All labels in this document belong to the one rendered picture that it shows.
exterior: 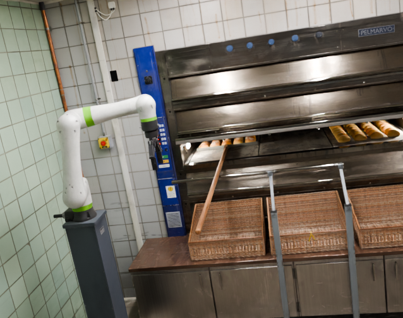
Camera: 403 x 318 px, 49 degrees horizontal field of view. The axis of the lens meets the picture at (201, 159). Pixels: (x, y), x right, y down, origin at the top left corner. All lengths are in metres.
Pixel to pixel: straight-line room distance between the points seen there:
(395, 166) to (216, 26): 1.70
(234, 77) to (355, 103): 0.91
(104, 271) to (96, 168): 1.25
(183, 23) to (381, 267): 2.23
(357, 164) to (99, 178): 2.10
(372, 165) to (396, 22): 1.05
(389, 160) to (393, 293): 0.97
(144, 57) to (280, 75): 1.04
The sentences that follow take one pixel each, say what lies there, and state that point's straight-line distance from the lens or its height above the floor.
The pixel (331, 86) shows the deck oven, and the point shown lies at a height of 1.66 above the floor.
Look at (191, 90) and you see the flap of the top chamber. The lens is 3.45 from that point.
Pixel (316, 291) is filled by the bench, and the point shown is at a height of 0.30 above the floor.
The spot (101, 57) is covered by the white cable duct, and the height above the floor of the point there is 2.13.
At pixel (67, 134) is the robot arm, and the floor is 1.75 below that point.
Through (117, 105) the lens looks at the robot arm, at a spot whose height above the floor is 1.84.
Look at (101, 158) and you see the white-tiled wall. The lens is 3.77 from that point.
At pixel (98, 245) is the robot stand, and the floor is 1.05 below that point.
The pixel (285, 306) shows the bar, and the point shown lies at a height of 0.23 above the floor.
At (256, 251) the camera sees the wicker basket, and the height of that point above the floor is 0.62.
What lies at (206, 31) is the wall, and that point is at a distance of 3.41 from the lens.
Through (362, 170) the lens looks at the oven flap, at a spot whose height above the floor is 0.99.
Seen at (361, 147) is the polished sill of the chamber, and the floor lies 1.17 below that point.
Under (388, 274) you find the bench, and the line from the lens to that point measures 3.35.
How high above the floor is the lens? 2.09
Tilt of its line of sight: 14 degrees down
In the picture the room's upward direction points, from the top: 9 degrees counter-clockwise
